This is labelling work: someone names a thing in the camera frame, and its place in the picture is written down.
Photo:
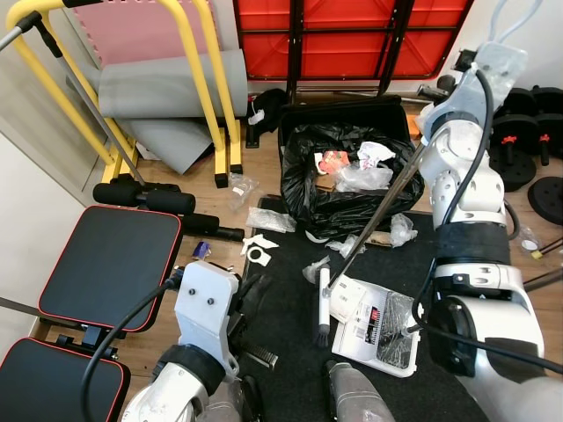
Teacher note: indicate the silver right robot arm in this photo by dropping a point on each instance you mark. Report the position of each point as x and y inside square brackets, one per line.
[466, 185]

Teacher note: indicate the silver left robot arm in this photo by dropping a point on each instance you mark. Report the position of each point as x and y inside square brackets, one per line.
[176, 397]

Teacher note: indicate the black floor mat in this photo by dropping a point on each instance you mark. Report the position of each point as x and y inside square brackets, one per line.
[290, 352]

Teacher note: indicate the white cardboard piece with hole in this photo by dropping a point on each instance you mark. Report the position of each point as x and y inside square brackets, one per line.
[264, 242]

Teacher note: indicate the clear plastic wrapper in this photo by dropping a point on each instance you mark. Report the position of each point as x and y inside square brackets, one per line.
[352, 246]
[242, 189]
[314, 268]
[403, 230]
[271, 220]

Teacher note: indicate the grey robot left leg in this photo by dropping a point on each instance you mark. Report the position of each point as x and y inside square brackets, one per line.
[230, 406]

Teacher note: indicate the grey robot leg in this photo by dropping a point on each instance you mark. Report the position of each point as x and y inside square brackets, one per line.
[356, 396]
[230, 406]

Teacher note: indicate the black trash bag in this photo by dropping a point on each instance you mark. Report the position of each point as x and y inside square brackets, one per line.
[303, 189]

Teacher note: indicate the grey robot right leg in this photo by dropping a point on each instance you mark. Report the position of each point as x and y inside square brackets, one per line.
[356, 396]

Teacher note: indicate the small black bench pad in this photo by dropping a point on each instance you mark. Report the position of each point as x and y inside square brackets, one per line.
[106, 264]

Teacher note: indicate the red and white wrapper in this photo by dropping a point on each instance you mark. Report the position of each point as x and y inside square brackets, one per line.
[330, 163]

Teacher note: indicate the crumpled clear plastic film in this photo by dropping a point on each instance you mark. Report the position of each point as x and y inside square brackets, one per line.
[362, 178]

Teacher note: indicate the white crumpled paper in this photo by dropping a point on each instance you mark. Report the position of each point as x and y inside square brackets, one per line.
[376, 154]

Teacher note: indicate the black bag with white tag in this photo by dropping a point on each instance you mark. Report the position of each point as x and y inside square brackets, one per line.
[271, 110]

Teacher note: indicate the black plastic trash bin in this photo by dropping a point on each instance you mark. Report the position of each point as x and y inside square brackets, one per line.
[352, 112]

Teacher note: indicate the grey rolled mat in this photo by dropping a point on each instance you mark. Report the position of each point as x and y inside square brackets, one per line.
[149, 88]

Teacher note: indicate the red table with folded legs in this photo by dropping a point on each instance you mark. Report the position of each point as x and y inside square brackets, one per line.
[352, 53]

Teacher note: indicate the black weight plate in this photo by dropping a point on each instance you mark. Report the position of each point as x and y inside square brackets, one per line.
[550, 200]

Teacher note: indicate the black dumbbell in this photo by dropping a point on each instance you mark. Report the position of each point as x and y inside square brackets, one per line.
[515, 167]
[550, 132]

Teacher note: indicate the pink foam puzzle mat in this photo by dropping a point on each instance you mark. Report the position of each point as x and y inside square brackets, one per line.
[132, 31]

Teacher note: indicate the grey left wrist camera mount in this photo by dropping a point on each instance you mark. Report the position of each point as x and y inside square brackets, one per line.
[204, 308]

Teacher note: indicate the yellow tube frame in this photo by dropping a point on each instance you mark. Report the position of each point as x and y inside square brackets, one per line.
[222, 167]

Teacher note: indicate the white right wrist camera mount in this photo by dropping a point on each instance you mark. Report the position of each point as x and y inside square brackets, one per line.
[497, 70]

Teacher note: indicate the grey metal clothes rail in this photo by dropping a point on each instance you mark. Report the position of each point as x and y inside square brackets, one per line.
[31, 21]

